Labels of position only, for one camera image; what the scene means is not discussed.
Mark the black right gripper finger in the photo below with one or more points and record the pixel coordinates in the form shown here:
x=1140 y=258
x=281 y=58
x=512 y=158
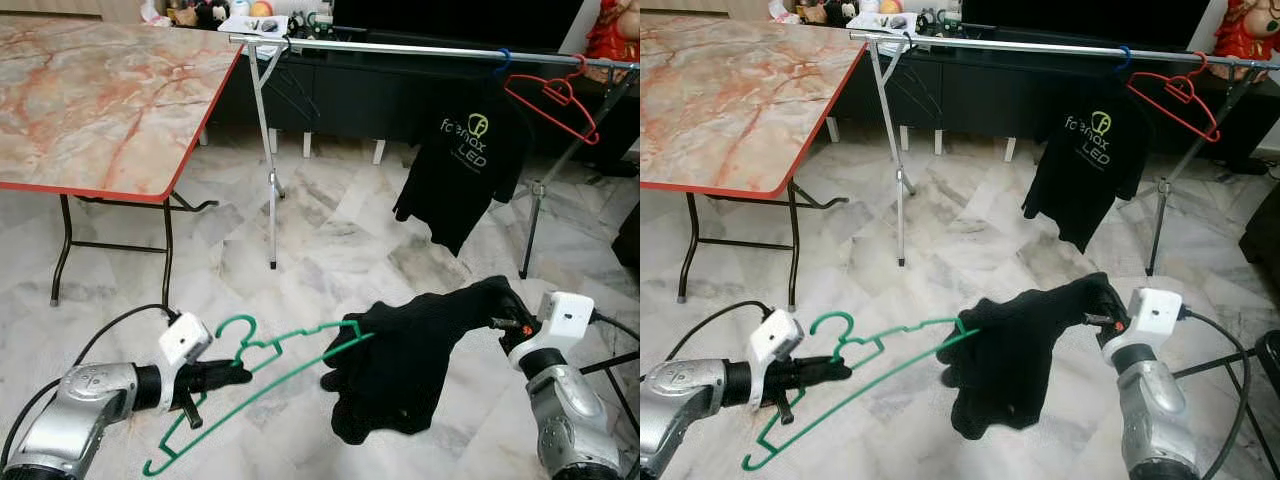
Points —
x=1045 y=308
x=390 y=385
x=1000 y=385
x=440 y=312

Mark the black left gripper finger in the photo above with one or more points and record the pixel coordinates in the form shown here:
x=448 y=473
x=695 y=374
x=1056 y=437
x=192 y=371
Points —
x=232 y=369
x=828 y=377
x=830 y=365
x=230 y=381

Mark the green plastic hanger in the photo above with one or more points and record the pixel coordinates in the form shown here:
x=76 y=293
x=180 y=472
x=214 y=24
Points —
x=300 y=373
x=900 y=375

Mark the black printed T-shirt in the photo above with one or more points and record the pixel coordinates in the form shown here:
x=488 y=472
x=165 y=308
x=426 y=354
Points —
x=1090 y=170
x=465 y=170

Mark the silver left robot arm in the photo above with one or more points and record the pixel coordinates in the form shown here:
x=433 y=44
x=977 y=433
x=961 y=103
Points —
x=80 y=395
x=690 y=390

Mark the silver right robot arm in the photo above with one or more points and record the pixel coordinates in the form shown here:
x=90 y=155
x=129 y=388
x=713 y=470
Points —
x=1160 y=420
x=575 y=420

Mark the red hanger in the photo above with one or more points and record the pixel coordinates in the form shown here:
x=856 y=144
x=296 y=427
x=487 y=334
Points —
x=1170 y=111
x=550 y=116

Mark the blue hanger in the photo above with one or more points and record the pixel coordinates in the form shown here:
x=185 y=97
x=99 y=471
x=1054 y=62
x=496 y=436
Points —
x=1128 y=57
x=508 y=60

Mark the black TV console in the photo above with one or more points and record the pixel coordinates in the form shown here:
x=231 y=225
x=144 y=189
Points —
x=1010 y=100
x=400 y=100

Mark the marble folding table red edge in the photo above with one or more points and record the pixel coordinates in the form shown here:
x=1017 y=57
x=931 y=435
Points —
x=740 y=100
x=110 y=100

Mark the red gold statue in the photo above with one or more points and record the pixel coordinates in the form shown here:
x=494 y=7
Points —
x=612 y=25
x=1245 y=25

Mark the white paper sheet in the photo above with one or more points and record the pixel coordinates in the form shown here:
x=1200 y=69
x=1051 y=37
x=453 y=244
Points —
x=250 y=22
x=880 y=20

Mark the wooden cabinet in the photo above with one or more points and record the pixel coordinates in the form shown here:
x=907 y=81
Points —
x=50 y=5
x=690 y=4

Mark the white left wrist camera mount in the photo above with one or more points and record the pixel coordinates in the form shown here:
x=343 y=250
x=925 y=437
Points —
x=185 y=340
x=775 y=335

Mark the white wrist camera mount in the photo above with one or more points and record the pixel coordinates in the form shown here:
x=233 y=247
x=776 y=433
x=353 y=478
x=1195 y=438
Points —
x=185 y=340
x=775 y=335
x=565 y=318
x=1155 y=315

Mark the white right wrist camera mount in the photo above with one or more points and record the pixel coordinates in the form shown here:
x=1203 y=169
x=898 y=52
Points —
x=1155 y=315
x=565 y=318

